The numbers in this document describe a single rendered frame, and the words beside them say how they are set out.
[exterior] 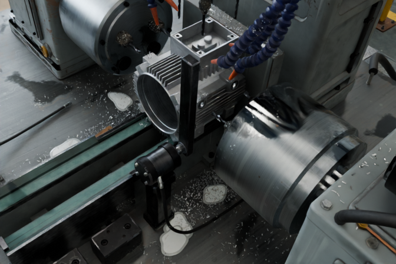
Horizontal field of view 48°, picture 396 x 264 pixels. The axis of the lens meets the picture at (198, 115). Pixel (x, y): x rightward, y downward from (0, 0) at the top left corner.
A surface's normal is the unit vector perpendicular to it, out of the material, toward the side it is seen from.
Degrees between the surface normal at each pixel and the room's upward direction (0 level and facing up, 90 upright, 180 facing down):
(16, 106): 0
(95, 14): 47
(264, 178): 65
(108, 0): 28
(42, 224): 0
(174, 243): 0
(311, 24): 90
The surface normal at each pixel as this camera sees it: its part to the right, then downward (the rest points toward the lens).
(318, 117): 0.18, -0.75
